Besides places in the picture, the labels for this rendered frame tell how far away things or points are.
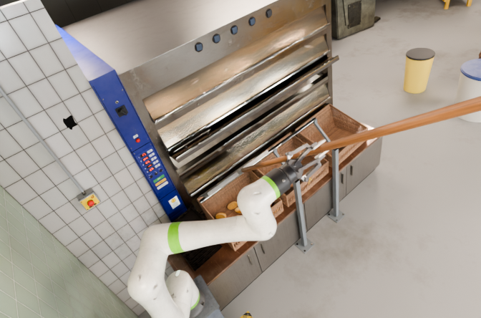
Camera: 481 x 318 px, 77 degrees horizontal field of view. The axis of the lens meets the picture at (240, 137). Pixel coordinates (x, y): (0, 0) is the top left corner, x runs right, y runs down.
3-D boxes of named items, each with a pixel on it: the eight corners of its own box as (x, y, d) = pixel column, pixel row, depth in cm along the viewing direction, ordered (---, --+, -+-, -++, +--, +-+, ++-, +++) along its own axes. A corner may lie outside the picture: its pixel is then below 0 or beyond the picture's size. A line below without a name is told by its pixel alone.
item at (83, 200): (84, 205, 200) (76, 195, 194) (98, 196, 204) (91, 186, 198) (86, 211, 195) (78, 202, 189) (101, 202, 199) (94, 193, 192)
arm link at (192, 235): (175, 238, 109) (182, 215, 119) (187, 257, 115) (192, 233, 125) (273, 224, 102) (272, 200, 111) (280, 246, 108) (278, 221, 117)
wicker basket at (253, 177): (204, 217, 276) (195, 198, 259) (250, 182, 297) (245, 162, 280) (235, 253, 242) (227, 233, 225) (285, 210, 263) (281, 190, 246)
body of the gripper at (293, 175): (272, 168, 113) (289, 155, 116) (284, 188, 113) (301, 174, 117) (280, 166, 106) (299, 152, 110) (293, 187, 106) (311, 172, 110)
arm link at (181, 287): (172, 318, 147) (157, 301, 135) (178, 286, 159) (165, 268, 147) (197, 317, 145) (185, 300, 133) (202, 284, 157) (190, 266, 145)
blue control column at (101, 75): (131, 175, 434) (39, 29, 302) (141, 170, 440) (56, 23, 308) (199, 269, 301) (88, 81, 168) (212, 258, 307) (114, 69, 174)
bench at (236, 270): (182, 280, 295) (159, 248, 260) (340, 150, 387) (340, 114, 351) (212, 328, 257) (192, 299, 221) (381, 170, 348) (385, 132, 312)
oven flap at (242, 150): (189, 196, 254) (178, 175, 248) (328, 97, 322) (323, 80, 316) (190, 197, 250) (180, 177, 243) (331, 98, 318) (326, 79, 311)
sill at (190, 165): (176, 174, 245) (175, 170, 243) (323, 77, 313) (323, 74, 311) (180, 177, 241) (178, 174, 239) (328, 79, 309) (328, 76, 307)
